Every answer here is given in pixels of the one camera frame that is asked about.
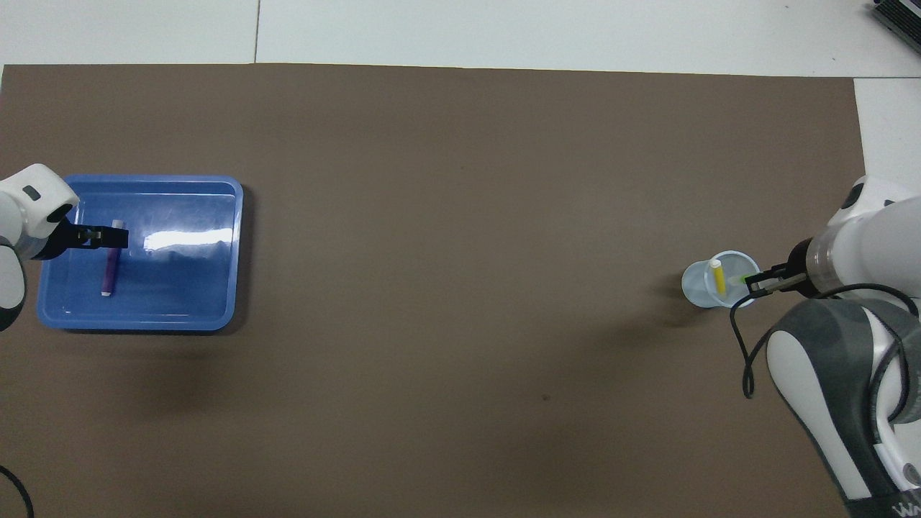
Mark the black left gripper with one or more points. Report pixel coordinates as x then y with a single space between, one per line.
61 237

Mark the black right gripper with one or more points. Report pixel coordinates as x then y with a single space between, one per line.
800 267

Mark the green pen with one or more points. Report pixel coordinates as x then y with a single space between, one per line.
735 278

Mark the purple pen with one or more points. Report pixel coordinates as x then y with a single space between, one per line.
110 277

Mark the yellow pen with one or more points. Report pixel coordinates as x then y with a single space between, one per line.
718 280

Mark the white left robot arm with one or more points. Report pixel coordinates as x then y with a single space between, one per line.
29 208

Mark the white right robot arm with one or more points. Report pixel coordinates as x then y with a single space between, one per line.
863 244

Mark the translucent plastic cup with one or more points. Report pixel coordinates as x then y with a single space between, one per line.
698 284

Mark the blue plastic tray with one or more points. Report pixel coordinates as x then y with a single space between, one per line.
180 288

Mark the grey ribbed device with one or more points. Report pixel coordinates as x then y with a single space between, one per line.
899 18

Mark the brown table mat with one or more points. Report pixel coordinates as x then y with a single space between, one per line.
432 144

